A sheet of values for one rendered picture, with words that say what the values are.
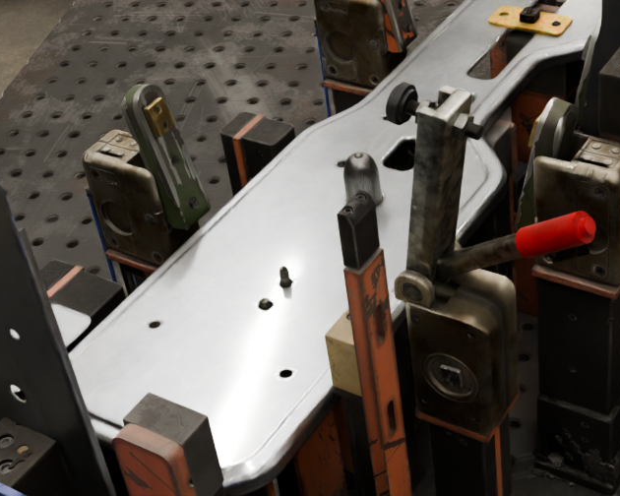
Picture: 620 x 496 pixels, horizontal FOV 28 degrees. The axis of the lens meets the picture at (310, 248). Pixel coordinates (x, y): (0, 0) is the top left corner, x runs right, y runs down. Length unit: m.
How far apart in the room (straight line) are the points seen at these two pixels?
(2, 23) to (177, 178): 2.81
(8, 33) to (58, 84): 1.82
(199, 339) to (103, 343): 0.08
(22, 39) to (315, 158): 2.66
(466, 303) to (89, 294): 0.35
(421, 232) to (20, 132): 1.12
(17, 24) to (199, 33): 1.84
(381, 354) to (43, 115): 1.17
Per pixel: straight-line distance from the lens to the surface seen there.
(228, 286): 1.03
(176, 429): 0.64
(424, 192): 0.85
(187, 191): 1.13
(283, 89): 1.86
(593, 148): 1.03
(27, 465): 0.82
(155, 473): 0.65
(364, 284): 0.79
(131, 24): 2.13
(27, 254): 0.71
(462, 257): 0.88
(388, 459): 0.90
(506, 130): 1.20
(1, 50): 3.74
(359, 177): 1.07
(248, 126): 1.24
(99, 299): 1.09
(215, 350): 0.97
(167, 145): 1.10
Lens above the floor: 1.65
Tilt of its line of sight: 38 degrees down
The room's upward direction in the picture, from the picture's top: 9 degrees counter-clockwise
